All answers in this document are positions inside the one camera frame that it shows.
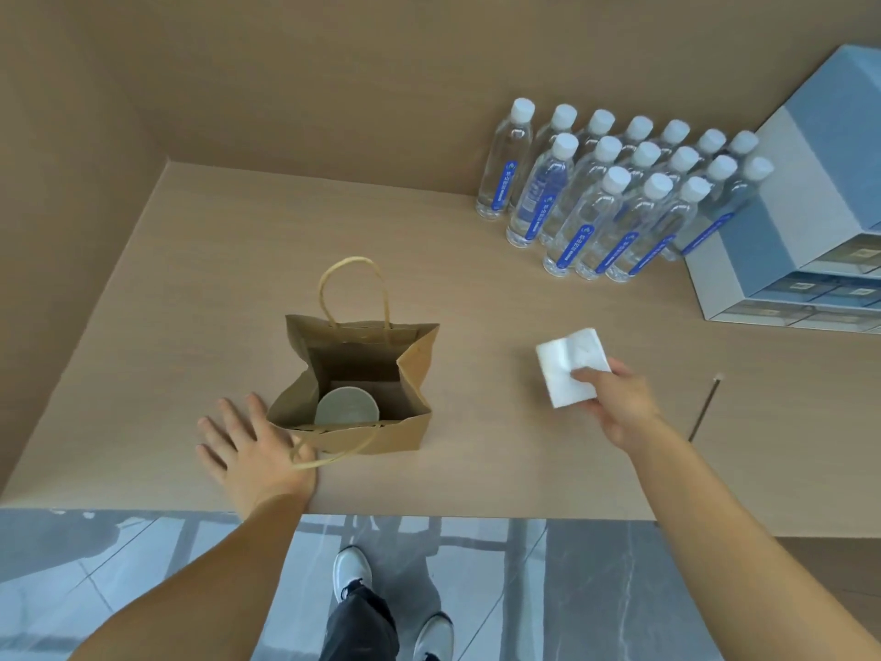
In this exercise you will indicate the person's left hand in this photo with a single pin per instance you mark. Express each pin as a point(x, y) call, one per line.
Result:
point(265, 461)

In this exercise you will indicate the person's right hand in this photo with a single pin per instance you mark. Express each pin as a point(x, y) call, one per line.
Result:
point(623, 406)

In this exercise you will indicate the white napkin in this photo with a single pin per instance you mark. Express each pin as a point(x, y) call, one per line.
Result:
point(564, 364)

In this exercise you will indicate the thin dark stirring stick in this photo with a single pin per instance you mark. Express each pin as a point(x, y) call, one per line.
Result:
point(705, 406)

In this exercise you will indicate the white paper cup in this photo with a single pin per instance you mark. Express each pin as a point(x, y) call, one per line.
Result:
point(347, 406)

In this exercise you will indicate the brown paper bag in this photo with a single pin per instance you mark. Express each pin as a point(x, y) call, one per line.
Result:
point(416, 378)

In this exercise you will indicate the person's right forearm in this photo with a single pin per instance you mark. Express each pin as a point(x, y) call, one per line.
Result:
point(743, 543)

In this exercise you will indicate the person's left forearm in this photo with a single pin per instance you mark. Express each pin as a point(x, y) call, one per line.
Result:
point(206, 592)

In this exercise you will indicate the white shoe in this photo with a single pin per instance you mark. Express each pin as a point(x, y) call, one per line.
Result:
point(351, 567)
point(433, 636)

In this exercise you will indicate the dark trousers leg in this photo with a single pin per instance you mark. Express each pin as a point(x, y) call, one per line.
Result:
point(361, 626)

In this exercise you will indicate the group of clear water bottles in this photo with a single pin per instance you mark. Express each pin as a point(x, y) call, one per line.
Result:
point(606, 199)

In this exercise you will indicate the blue white drawer organizer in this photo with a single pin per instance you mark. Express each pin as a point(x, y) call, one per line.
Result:
point(798, 199)

